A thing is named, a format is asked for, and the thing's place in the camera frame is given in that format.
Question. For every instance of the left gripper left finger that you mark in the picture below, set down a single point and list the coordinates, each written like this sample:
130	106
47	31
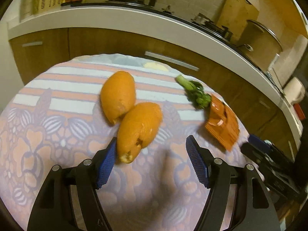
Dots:
68	197

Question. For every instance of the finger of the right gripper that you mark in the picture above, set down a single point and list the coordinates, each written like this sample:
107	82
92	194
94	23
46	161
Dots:
258	143

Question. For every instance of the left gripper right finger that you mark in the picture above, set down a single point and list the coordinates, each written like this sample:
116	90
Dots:
235	192

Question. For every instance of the orange foil snack packet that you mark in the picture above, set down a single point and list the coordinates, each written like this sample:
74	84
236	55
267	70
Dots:
222	124

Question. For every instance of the white electric kettle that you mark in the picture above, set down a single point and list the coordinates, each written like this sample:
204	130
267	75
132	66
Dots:
294	91

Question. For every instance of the white plug-in timer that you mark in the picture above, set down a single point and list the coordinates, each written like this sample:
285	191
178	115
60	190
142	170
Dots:
271	65

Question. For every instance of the green vegetable stalk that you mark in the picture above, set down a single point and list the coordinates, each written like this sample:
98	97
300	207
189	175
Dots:
194	92

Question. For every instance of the floral pink tablecloth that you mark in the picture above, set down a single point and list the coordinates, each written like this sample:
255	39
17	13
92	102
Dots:
57	119

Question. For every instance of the large steel stockpot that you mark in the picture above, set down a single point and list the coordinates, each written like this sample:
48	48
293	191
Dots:
259	44

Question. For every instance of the black gas stove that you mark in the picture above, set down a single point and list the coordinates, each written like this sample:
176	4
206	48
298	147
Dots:
199	21

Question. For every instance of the wooden cutting board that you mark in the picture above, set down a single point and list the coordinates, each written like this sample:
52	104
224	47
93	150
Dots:
234	16

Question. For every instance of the white wall cabinet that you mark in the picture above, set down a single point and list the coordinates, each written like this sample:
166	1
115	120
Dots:
292	16

